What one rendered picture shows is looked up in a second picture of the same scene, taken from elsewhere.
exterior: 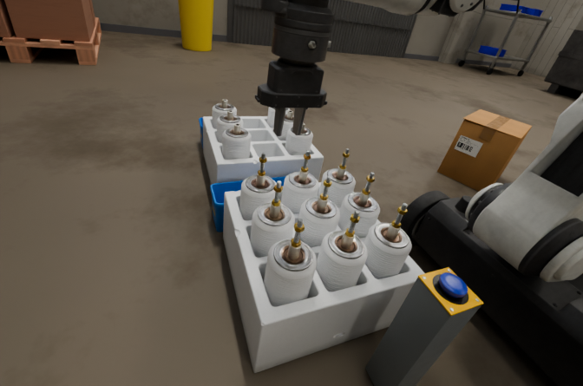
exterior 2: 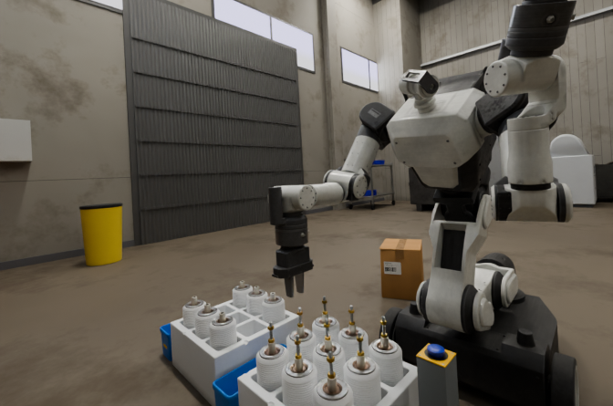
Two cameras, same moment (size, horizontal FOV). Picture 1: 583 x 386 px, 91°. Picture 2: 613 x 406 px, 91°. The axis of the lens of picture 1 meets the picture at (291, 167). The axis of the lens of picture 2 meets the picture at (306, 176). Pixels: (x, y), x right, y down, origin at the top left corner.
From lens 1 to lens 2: 0.39 m
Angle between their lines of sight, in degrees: 36
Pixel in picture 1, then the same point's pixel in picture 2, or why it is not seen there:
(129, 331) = not seen: outside the picture
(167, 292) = not seen: outside the picture
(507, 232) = (444, 308)
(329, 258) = (356, 381)
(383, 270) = (392, 378)
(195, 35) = (104, 249)
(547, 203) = (451, 281)
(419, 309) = (429, 379)
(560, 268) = (479, 317)
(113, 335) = not seen: outside the picture
